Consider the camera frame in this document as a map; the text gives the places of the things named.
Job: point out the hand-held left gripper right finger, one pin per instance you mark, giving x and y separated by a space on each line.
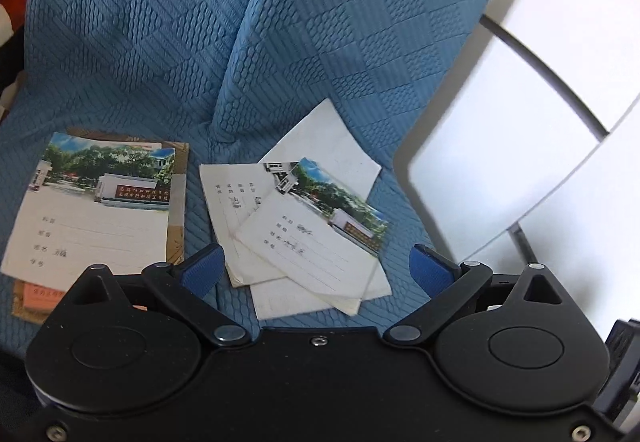
432 272

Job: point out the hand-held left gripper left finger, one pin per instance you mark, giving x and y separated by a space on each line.
202 272

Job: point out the gold patterned book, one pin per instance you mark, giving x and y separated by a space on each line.
178 222

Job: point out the white notebook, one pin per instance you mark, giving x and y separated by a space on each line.
225 202

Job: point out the white paper booklet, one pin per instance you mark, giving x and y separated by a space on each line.
325 141
290 304

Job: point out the blue textured chair cover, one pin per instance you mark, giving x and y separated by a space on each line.
175 46

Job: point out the red black white striped blanket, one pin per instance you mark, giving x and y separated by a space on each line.
12 1

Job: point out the dark curved chair frame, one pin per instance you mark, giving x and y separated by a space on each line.
552 69

